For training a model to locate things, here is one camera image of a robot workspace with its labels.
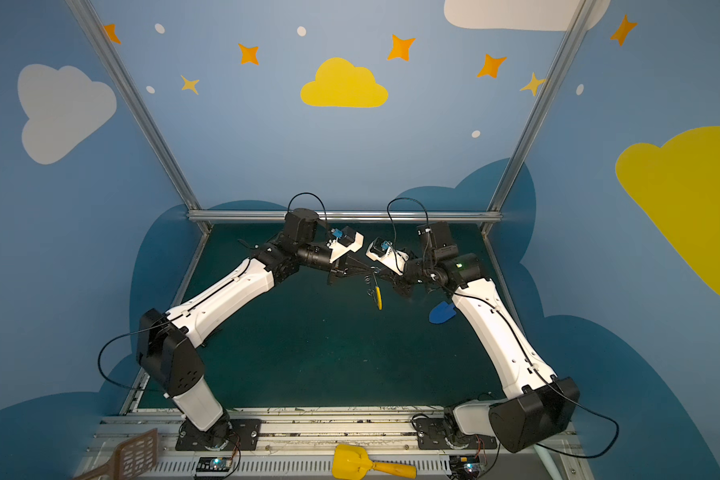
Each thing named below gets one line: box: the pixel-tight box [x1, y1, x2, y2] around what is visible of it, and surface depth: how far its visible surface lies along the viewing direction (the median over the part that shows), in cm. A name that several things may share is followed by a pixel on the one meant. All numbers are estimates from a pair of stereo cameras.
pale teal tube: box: [533, 444, 562, 480], surface depth 71 cm
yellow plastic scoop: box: [332, 444, 417, 480], surface depth 71 cm
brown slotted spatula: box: [75, 428, 158, 480], surface depth 72 cm
